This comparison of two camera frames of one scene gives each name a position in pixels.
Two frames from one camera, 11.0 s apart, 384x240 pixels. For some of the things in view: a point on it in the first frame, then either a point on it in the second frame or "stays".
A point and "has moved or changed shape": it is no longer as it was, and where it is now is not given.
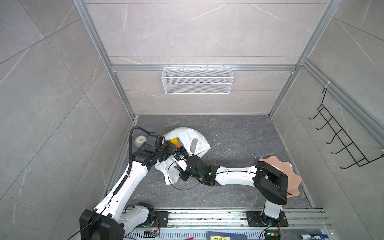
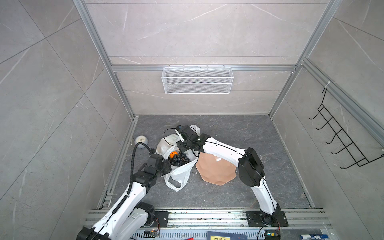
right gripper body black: x=188 y=172 to x=184 y=146
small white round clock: x=139 y=140 stays
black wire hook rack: x=341 y=135 stays
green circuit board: x=272 y=234 stays
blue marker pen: x=314 y=236 stays
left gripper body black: x=166 y=150 to x=165 y=168
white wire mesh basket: x=197 y=80 stays
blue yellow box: x=223 y=235 stays
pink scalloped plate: x=294 y=180 has moved or changed shape
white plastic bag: x=187 y=141 has moved or changed shape
